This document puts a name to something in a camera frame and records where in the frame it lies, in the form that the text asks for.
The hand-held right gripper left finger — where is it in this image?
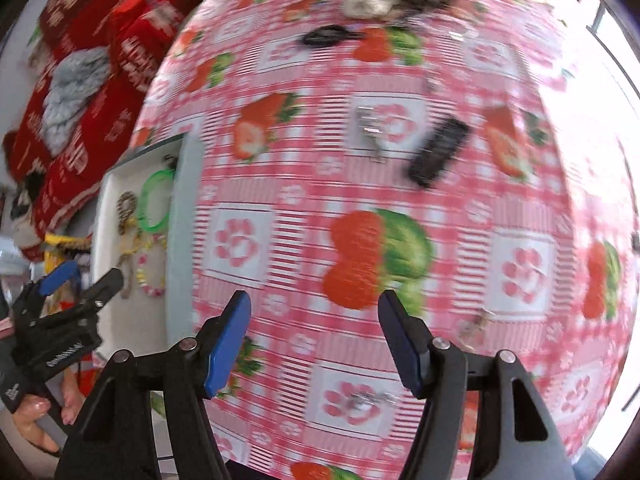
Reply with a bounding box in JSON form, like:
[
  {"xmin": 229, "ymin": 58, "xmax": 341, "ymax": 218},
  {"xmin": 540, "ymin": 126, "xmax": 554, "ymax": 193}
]
[{"xmin": 54, "ymin": 290, "xmax": 252, "ymax": 480}]

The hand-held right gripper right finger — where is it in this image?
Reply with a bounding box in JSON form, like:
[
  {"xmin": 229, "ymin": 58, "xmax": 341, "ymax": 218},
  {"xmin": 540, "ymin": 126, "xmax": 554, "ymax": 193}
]
[{"xmin": 377, "ymin": 288, "xmax": 577, "ymax": 480}]

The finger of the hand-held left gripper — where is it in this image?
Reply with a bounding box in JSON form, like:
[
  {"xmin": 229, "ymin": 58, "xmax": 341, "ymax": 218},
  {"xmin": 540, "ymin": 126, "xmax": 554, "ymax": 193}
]
[
  {"xmin": 32, "ymin": 260, "xmax": 82, "ymax": 301},
  {"xmin": 70, "ymin": 267, "xmax": 125, "ymax": 313}
]

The brown coil hair tie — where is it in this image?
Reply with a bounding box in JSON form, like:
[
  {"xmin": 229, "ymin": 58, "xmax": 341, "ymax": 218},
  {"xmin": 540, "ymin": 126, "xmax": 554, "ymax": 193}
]
[{"xmin": 116, "ymin": 255, "xmax": 136, "ymax": 301}]

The yellow pink bead bracelet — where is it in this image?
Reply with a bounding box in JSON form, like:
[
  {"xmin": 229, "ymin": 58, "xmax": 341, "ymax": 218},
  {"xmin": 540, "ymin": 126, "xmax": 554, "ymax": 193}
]
[{"xmin": 136, "ymin": 234, "xmax": 168, "ymax": 298}]

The yellow cord hair tie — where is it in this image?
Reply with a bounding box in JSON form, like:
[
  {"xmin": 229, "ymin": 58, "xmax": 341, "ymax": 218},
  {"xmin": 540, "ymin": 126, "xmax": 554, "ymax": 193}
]
[{"xmin": 117, "ymin": 215, "xmax": 151, "ymax": 261}]

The brown braided bracelet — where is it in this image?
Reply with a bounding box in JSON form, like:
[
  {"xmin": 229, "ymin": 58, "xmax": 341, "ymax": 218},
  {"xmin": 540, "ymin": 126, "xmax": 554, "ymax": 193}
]
[{"xmin": 116, "ymin": 191, "xmax": 138, "ymax": 235}]

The green bangle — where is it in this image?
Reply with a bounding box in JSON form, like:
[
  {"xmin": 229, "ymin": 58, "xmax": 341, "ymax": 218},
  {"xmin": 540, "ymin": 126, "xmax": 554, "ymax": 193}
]
[{"xmin": 137, "ymin": 169, "xmax": 177, "ymax": 233}]

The white grey tray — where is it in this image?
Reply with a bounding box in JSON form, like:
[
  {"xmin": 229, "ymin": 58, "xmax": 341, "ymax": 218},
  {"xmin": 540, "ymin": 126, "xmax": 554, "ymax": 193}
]
[{"xmin": 89, "ymin": 131, "xmax": 207, "ymax": 361}]

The person's left hand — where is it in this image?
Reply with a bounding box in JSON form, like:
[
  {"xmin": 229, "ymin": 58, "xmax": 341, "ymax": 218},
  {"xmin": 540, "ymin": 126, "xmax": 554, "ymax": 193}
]
[{"xmin": 15, "ymin": 375, "xmax": 87, "ymax": 456}]

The yellow snack packet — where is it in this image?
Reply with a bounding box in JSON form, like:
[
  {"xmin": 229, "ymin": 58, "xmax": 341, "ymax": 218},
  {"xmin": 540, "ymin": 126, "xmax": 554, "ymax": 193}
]
[{"xmin": 42, "ymin": 232, "xmax": 93, "ymax": 271}]

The small bronze earring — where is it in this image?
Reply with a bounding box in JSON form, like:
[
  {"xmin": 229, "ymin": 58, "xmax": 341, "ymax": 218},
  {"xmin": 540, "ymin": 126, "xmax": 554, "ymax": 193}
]
[{"xmin": 457, "ymin": 310, "xmax": 493, "ymax": 348}]

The red printed blanket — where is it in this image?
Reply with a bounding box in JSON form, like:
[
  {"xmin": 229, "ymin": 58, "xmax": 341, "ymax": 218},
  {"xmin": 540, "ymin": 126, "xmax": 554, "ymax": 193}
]
[{"xmin": 2, "ymin": 0, "xmax": 201, "ymax": 231}]

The grey knitted cloth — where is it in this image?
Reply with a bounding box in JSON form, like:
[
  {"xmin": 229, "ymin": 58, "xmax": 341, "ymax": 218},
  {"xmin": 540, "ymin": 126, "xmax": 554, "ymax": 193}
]
[{"xmin": 42, "ymin": 47, "xmax": 113, "ymax": 156}]

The black rectangular hair clip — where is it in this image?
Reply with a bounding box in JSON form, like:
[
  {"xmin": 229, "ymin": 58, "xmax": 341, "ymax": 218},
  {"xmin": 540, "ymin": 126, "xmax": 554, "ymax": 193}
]
[{"xmin": 407, "ymin": 117, "xmax": 473, "ymax": 188}]

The pink strawberry print tablecloth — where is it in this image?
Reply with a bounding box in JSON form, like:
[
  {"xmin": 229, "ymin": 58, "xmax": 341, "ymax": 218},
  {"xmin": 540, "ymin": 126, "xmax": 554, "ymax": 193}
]
[{"xmin": 127, "ymin": 0, "xmax": 638, "ymax": 480}]

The silver rhinestone hair clip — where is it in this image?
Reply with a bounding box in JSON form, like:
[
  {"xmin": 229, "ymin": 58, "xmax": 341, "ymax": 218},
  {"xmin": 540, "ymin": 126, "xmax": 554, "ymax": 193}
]
[{"xmin": 352, "ymin": 105, "xmax": 388, "ymax": 163}]

